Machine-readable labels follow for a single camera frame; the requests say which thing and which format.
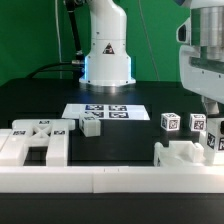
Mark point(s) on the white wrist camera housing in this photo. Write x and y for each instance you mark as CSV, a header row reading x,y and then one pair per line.
x,y
183,33

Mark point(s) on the white chair seat part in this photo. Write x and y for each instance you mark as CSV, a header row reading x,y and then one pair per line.
x,y
178,154

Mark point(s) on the white chair back part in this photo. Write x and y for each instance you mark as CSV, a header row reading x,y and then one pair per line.
x,y
24,134

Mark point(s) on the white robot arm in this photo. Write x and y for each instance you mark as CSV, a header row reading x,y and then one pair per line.
x,y
201,56

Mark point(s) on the white sheet with fiducial tags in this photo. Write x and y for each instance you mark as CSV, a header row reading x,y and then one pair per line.
x,y
107,111

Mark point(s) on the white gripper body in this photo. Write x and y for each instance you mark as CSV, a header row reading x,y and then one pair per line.
x,y
202,76

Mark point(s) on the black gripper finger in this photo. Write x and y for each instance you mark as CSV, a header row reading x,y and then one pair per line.
x,y
211,106

